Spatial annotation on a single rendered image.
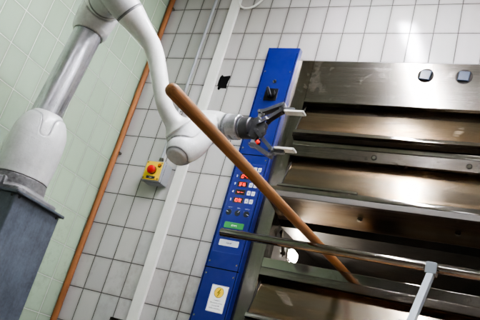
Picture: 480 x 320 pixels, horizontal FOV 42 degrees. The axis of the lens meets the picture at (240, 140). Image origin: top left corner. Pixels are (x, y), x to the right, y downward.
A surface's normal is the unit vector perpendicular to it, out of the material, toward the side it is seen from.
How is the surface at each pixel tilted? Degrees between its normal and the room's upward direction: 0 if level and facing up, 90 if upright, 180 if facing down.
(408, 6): 90
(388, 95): 90
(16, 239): 90
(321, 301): 70
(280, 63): 90
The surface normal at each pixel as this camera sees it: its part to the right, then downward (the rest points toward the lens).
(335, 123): -0.26, -0.72
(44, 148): 0.66, -0.14
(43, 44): 0.89, 0.07
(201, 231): -0.38, -0.44
